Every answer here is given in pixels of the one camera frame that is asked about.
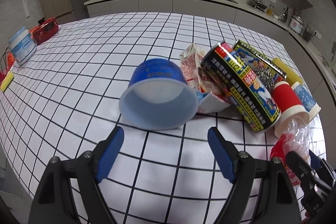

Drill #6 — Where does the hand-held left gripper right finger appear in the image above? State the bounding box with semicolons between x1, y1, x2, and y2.
207;127;302;224

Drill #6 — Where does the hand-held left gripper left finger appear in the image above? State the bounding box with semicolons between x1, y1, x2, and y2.
28;126;125;224

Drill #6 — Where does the white tub blue label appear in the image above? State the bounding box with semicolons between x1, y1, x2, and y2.
8;26;37;65

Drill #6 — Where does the blue patterned paper cup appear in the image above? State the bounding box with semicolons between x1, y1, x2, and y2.
291;81;321;123

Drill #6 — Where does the red clear plastic bag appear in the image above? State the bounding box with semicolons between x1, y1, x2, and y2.
270;119;315;188

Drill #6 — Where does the red paper cup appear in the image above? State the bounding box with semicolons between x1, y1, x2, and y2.
270;81;311;138

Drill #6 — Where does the small yellow sponge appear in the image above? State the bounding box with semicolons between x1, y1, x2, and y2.
0;72;14;93

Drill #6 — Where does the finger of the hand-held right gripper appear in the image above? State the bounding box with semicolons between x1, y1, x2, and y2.
309;151;336;182
286;151;334;191

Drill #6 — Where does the crushed milk carton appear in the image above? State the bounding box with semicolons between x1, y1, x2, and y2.
179;43;233;114

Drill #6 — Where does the white rice cooker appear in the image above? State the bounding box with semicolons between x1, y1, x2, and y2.
289;14;305;34

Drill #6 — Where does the white checked tablecloth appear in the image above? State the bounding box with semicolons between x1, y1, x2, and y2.
0;12;326;224

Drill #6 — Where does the large yellow sponge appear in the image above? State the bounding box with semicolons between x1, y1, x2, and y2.
272;57;304;85

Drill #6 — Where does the black yellow printed can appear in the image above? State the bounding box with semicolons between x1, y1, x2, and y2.
232;39;287;93
201;42;282;133

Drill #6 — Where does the black cable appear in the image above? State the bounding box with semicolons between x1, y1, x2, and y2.
0;47;12;75

